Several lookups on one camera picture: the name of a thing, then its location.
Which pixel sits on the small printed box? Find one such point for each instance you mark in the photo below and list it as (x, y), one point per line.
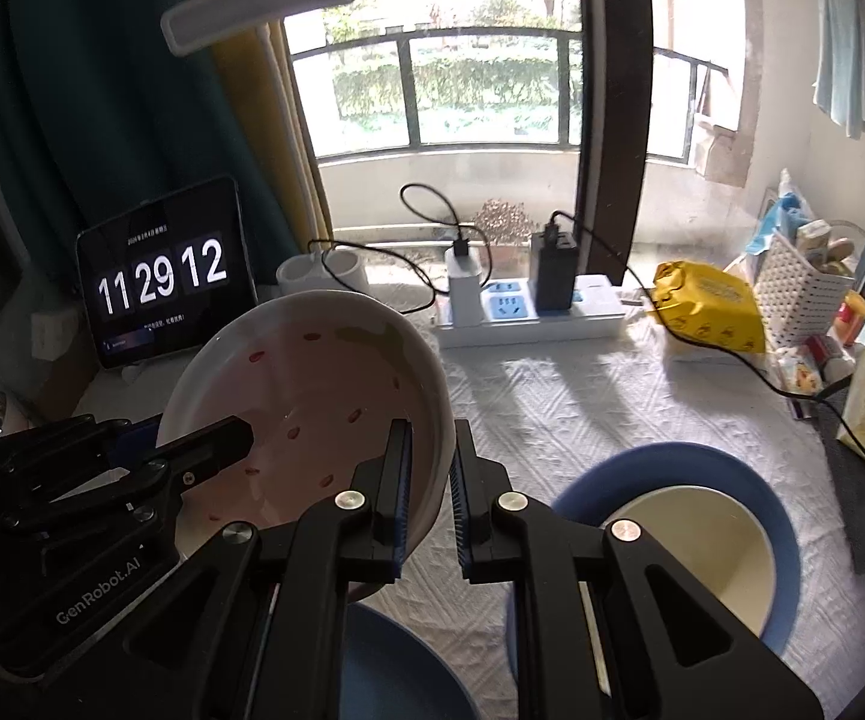
(800, 382)

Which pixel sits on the black tablet clock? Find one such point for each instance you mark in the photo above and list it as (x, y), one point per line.
(162, 277)

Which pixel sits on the white pink-dotted bowl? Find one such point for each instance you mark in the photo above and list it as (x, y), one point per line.
(312, 367)

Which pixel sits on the cardboard box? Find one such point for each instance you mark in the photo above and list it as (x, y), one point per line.
(717, 154)

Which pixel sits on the white plastic basket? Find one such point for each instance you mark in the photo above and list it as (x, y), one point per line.
(792, 292)

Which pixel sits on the teal curtain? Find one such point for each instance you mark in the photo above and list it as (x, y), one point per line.
(102, 90)

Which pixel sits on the white wall socket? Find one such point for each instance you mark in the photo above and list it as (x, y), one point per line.
(48, 334)

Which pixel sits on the dark window frame post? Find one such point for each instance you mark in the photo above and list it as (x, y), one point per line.
(612, 127)

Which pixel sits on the cream bowl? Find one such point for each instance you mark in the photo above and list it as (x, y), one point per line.
(702, 540)

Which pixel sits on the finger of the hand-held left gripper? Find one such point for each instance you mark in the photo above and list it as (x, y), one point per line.
(207, 450)
(65, 450)

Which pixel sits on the white textured tablecloth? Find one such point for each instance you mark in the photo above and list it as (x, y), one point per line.
(552, 405)

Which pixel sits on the black charger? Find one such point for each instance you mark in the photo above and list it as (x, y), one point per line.
(552, 270)

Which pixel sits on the brown round item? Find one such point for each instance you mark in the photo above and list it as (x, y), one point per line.
(841, 253)

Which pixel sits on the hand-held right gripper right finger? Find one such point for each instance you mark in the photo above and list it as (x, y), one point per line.
(462, 510)

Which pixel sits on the red and white bottle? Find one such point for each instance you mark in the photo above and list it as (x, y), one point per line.
(828, 358)

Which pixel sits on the blue bag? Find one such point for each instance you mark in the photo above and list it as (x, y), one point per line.
(777, 221)

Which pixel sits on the yellow wet wipes pack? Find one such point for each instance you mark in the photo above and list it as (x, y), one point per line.
(710, 300)

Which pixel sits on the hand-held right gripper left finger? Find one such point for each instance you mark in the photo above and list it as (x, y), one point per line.
(402, 487)

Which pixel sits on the white power strip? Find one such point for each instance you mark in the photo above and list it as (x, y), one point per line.
(597, 307)

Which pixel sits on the white charger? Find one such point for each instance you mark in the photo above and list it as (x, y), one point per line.
(464, 285)

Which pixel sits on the white double cup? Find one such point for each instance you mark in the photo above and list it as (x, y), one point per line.
(327, 270)

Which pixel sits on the black balcony railing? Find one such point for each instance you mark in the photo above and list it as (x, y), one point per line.
(477, 34)

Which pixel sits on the hanging light blue cloth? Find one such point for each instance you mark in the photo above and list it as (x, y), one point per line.
(849, 60)

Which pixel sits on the blue bowl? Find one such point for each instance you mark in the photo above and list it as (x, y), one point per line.
(766, 510)

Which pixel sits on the small yellow box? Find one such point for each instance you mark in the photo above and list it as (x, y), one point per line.
(813, 240)

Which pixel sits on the large blue plate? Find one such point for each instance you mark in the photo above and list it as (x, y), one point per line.
(402, 675)

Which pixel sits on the dried potted plant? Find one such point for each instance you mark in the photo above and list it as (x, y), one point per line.
(506, 221)

